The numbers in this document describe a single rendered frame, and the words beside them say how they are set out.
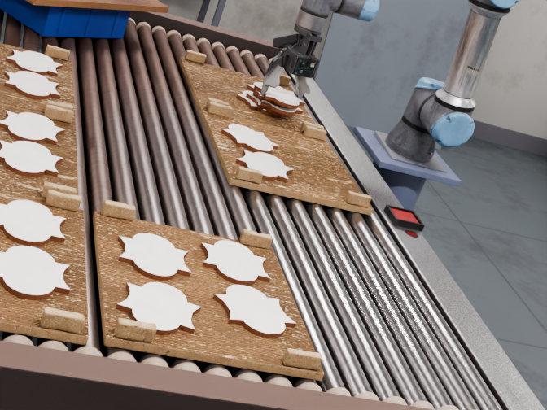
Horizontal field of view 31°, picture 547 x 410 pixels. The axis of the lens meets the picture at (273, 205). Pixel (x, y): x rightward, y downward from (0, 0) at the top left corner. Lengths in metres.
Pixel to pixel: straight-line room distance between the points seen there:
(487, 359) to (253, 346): 0.51
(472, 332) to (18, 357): 0.94
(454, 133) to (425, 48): 3.55
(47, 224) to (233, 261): 0.33
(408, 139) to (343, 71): 3.22
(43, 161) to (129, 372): 0.66
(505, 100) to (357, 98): 1.32
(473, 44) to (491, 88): 4.27
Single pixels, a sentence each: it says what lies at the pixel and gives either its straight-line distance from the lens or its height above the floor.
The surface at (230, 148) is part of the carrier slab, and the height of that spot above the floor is 0.94.
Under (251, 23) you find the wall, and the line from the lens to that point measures 6.35.
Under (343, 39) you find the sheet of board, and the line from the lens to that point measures 6.11.
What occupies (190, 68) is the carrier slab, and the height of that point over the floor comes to 0.94.
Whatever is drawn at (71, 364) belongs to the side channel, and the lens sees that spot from 1.36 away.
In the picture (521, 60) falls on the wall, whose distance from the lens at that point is 7.03.
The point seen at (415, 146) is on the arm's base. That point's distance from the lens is 2.94.
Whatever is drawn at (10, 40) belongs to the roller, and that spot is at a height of 0.92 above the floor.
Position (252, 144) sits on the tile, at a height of 0.95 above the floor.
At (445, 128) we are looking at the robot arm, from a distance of 2.78.
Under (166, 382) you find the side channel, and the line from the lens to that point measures 1.38.
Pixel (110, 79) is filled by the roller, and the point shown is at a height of 0.92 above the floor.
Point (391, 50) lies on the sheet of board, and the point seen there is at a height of 0.51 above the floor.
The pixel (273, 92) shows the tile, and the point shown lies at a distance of 2.66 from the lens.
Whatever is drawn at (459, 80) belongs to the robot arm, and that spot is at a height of 1.17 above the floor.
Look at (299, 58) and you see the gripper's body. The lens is 2.56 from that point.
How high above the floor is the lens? 1.72
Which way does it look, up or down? 22 degrees down
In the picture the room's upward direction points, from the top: 20 degrees clockwise
